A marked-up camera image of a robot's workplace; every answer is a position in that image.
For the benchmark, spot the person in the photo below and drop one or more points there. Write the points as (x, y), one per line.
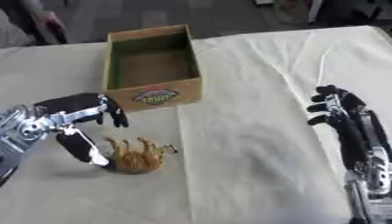
(35, 22)

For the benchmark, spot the orange tiger toy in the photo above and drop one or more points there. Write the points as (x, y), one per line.
(138, 156)

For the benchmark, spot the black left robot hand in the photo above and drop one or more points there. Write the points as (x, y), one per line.
(76, 104)

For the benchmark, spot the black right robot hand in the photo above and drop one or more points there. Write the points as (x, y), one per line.
(352, 131)

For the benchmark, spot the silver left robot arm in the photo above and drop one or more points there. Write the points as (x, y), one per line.
(23, 134)

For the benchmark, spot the tan cardboard box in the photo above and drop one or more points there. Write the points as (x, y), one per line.
(150, 68)

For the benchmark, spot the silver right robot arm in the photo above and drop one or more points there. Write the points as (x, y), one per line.
(372, 192)

